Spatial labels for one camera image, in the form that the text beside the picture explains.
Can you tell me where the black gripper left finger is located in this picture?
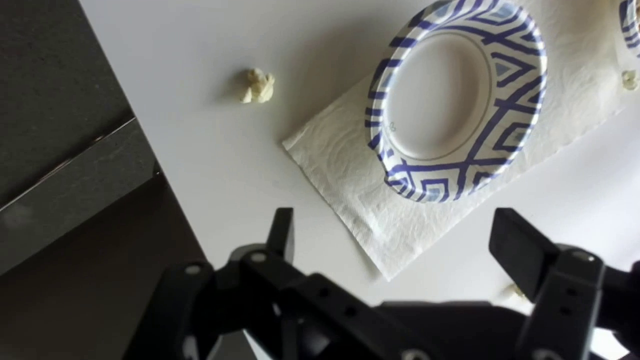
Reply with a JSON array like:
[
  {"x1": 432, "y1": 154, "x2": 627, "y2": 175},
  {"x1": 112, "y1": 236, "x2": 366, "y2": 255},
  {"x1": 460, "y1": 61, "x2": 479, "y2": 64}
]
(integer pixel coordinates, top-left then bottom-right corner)
[{"x1": 265, "y1": 208, "x2": 293, "y2": 262}]

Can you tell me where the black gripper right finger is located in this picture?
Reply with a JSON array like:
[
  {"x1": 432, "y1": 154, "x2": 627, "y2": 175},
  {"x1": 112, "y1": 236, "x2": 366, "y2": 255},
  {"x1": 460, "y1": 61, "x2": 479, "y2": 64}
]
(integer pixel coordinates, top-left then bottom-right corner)
[{"x1": 487, "y1": 208, "x2": 604, "y2": 300}]

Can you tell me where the blue white paper plate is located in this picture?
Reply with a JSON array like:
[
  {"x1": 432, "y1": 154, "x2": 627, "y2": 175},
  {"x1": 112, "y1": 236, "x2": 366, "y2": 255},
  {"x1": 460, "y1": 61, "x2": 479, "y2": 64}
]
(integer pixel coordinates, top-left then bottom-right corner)
[{"x1": 366, "y1": 0, "x2": 548, "y2": 201}]

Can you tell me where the popcorn piece near table edge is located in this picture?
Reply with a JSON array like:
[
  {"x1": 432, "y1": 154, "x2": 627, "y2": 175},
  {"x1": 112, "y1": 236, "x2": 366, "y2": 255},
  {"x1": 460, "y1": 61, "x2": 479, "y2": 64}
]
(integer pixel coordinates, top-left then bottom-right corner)
[{"x1": 241, "y1": 67, "x2": 276, "y2": 103}]

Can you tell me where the white square table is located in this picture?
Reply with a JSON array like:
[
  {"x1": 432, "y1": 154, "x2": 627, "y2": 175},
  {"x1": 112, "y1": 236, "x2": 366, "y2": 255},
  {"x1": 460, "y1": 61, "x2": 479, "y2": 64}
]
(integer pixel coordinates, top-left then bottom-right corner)
[{"x1": 80, "y1": 0, "x2": 638, "y2": 306}]

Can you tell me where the white paper napkin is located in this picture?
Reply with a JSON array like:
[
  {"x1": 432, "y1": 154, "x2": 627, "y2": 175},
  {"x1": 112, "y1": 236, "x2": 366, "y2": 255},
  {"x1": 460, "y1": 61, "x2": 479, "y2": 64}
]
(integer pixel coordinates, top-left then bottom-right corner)
[{"x1": 282, "y1": 0, "x2": 631, "y2": 280}]

